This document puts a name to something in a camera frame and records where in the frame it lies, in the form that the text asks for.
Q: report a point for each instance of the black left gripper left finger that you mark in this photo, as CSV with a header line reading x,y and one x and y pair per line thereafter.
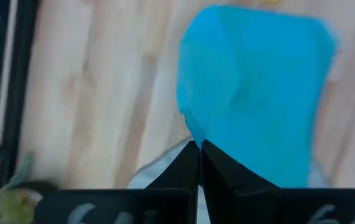
x,y
171,205

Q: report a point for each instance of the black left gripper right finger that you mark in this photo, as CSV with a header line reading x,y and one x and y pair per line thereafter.
x,y
242,202

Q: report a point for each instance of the pale blue teal-edged towel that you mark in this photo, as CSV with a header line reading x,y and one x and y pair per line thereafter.
x,y
161,168

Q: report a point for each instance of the bright blue microfiber towel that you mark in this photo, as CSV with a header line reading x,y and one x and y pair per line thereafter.
x,y
251,93

